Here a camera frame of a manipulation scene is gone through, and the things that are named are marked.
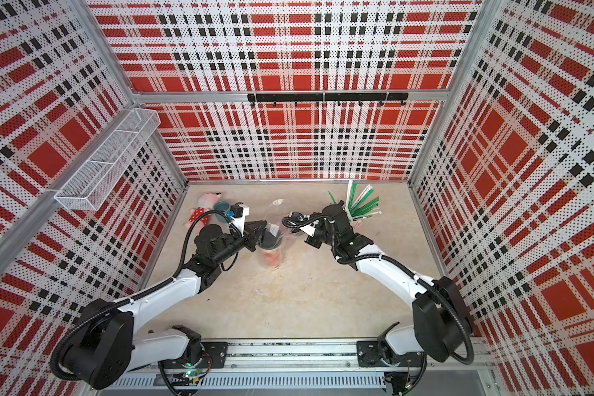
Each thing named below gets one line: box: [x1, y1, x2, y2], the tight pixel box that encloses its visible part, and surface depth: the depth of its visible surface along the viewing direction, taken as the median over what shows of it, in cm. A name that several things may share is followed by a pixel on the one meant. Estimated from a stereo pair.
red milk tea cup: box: [257, 230, 284, 271], surface depth 80 cm
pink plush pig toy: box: [183, 192, 222, 232], surface depth 107 cm
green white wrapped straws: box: [328, 179, 382, 222], surface depth 96 cm
